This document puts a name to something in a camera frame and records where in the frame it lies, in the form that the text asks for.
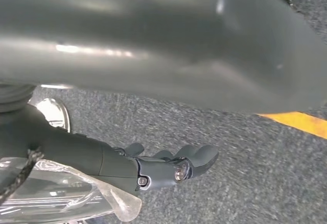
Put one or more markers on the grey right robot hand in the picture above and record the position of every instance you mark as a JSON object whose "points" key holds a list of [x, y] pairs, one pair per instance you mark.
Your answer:
{"points": [[76, 155]]}

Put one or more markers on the clear plastic cover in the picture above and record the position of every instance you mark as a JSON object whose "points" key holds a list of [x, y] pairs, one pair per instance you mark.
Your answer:
{"points": [[63, 195]]}

